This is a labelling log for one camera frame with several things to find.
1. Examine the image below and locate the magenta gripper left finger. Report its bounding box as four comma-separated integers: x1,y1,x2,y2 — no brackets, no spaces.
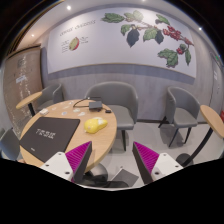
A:
40,140,93,184

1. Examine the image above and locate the grey chair at lower left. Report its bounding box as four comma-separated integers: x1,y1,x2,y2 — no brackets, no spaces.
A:
0,128,21,161

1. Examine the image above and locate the black power adapter box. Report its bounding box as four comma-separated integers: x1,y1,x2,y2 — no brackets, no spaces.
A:
89,101,102,110

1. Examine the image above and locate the white small packet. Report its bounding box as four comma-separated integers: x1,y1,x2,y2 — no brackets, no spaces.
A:
39,108,49,116

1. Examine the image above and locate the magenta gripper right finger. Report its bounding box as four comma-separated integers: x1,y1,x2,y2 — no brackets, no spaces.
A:
131,141,184,185

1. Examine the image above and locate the coffee plant wall mural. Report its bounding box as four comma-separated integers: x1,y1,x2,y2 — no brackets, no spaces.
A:
47,7,196,77

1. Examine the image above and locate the grey chair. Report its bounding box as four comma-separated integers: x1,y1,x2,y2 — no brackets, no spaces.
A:
159,86,200,144
0,128,21,161
37,84,64,111
85,81,138,146

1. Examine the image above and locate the round wooden table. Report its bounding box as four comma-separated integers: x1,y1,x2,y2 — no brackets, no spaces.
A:
19,99,118,188

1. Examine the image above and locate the small wooden left table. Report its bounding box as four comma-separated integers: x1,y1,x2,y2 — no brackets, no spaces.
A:
16,91,42,116

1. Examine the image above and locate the black cable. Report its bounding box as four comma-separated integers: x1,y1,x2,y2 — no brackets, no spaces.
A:
72,96,102,109

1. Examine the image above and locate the grey right chair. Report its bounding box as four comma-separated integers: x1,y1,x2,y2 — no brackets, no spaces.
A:
159,86,200,144

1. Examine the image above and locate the grey middle chair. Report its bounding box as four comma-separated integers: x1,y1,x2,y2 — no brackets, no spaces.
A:
85,81,138,146

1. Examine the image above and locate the small wooden table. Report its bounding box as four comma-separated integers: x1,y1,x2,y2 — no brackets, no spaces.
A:
16,91,42,116
176,105,224,167

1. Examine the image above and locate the small wooden right table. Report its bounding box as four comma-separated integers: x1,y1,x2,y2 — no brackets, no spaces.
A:
176,105,224,167

